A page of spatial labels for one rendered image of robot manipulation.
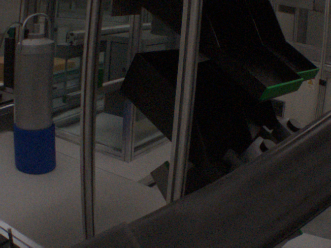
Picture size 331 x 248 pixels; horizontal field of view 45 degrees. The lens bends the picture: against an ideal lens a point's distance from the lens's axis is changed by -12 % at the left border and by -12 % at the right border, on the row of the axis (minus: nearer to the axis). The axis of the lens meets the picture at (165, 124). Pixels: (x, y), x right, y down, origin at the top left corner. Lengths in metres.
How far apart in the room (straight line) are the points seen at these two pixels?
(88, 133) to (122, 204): 0.59
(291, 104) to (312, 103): 0.26
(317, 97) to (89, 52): 4.00
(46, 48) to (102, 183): 0.46
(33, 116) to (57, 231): 0.42
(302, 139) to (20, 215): 1.02
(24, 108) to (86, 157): 0.68
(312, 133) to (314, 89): 4.32
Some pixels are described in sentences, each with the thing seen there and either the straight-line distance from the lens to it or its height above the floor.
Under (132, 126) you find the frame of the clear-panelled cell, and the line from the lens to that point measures 1.52.
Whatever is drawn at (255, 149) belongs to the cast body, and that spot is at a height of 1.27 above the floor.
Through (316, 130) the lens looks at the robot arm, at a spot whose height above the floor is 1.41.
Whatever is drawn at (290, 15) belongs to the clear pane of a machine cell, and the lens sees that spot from 4.60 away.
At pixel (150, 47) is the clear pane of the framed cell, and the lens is 1.54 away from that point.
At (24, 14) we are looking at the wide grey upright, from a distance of 1.69.
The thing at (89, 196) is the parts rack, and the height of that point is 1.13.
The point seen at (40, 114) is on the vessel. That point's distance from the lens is 1.38.
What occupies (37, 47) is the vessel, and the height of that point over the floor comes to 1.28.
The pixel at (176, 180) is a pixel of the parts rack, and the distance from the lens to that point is 0.64.
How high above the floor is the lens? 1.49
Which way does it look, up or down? 18 degrees down
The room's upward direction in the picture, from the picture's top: 5 degrees clockwise
